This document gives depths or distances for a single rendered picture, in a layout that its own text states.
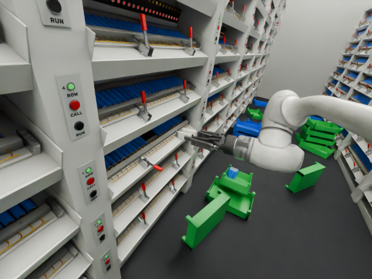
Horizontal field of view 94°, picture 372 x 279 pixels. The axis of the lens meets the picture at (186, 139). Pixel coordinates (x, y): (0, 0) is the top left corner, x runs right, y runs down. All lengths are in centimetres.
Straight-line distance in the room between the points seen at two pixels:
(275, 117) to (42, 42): 60
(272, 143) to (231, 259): 71
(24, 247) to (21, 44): 40
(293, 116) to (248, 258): 80
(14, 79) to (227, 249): 109
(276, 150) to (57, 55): 58
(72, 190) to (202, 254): 80
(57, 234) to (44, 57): 39
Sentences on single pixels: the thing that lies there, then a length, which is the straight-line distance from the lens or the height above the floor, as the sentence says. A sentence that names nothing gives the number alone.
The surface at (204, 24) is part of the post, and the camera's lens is 91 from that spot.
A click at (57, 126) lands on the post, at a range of 38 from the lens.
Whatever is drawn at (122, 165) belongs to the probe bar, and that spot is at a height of 57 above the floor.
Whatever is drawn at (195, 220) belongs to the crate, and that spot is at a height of 20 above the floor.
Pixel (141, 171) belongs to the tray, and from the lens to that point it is 66.
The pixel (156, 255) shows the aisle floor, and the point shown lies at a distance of 107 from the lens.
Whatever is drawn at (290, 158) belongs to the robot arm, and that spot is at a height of 69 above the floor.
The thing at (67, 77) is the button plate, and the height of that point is 88.
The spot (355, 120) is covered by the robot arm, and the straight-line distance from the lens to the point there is 48.
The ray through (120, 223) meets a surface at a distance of 76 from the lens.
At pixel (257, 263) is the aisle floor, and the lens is 118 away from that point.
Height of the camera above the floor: 96
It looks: 30 degrees down
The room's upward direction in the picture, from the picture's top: 8 degrees clockwise
